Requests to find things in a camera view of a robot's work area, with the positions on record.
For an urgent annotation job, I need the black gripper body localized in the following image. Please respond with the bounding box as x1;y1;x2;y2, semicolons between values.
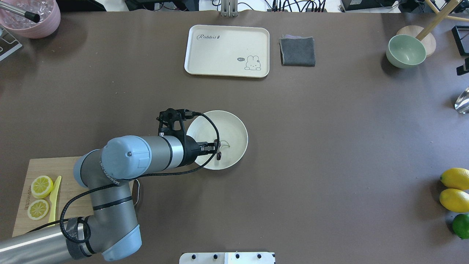
182;135;200;166

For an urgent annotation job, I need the dark red cherry pair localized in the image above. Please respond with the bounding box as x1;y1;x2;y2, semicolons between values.
214;140;231;161

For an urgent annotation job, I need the cream round plate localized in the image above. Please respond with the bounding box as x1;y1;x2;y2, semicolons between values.
187;110;248;170

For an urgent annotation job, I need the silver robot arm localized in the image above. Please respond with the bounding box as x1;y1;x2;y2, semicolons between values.
1;133;220;264

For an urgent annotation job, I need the cream rabbit tray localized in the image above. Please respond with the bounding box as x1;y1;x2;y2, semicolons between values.
184;25;270;78

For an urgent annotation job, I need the steel scoop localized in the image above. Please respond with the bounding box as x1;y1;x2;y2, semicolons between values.
454;87;469;114

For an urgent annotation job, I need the wooden cup rack stand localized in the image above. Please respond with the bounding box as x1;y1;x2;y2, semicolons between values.
396;0;468;57

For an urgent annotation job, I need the mint green bowl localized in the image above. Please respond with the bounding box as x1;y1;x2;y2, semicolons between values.
385;34;426;69

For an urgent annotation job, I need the yellow lemon near lime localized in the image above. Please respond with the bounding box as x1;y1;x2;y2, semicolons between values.
439;168;469;190

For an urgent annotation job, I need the yellow lemon near scoop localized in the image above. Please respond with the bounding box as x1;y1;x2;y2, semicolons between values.
439;188;469;213

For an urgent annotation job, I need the grey folded cloth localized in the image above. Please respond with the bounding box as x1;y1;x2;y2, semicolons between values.
279;35;315;67

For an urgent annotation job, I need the yellow plastic knife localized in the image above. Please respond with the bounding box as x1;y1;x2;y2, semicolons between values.
48;175;62;223

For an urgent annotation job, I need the wooden cutting board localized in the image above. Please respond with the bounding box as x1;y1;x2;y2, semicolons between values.
12;157;141;238

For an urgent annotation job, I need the green lime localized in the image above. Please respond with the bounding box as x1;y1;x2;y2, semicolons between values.
452;214;469;239

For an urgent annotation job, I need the lemon slice far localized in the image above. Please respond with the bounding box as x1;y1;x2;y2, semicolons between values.
30;175;53;199

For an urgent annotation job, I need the lemon slice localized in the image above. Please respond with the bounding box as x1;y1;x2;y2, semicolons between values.
30;175;53;199
27;199;49;220

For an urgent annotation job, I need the lemon slice near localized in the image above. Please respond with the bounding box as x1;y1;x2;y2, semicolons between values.
27;199;49;220

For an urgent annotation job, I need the pink bowl with ice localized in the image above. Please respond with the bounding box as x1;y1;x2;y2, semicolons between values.
0;0;61;39

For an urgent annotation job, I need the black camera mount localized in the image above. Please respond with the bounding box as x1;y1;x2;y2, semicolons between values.
157;108;201;143

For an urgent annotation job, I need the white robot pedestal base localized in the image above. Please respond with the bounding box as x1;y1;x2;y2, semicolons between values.
179;251;276;264

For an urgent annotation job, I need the aluminium frame post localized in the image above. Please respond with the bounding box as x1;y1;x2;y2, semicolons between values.
219;0;238;17

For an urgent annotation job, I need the black camera cable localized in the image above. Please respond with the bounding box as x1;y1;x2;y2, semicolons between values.
26;112;221;244

